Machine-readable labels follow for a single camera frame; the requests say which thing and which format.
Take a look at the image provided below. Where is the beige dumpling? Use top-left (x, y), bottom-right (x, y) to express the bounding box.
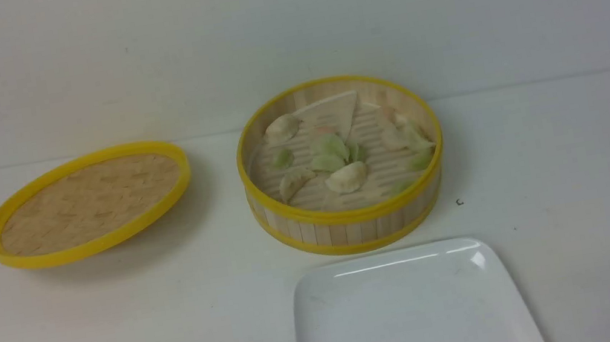
top-left (325, 160), bottom-right (368, 194)
top-left (278, 167), bottom-right (316, 204)
top-left (264, 114), bottom-right (301, 146)

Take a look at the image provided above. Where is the pink white dumpling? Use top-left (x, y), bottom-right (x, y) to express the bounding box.
top-left (376, 106), bottom-right (409, 152)

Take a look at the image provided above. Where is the white square plate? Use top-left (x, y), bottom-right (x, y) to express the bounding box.
top-left (293, 238), bottom-right (545, 342)

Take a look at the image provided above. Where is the small green dumpling left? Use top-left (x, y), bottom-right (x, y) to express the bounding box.
top-left (271, 147), bottom-right (295, 172)

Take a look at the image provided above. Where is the green dumpling centre lower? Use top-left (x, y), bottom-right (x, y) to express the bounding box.
top-left (310, 153), bottom-right (346, 173)

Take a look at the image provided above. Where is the green dumpling centre large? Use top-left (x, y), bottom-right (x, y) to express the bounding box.
top-left (310, 132), bottom-right (351, 162)

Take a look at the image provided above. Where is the yellow rimmed bamboo steamer basket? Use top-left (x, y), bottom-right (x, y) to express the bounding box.
top-left (236, 76), bottom-right (444, 255)

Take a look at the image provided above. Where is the pink dumpling under liner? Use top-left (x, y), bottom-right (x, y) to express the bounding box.
top-left (315, 126), bottom-right (336, 135)

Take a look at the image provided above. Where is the dark green dumpling centre right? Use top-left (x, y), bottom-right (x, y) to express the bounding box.
top-left (348, 141), bottom-right (367, 163)

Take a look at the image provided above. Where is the white steamer paper liner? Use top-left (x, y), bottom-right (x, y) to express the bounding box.
top-left (293, 91), bottom-right (359, 143)

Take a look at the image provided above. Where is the green dumpling front right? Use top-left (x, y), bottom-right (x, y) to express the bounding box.
top-left (389, 179), bottom-right (415, 196)

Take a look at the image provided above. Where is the green dumpling right lower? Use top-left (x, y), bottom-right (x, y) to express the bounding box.
top-left (406, 149), bottom-right (434, 172)

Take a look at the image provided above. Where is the pale green dumpling right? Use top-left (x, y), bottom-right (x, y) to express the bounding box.
top-left (401, 121), bottom-right (436, 152)

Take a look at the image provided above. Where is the yellow rimmed bamboo steamer lid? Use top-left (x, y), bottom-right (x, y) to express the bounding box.
top-left (0, 141), bottom-right (191, 269)

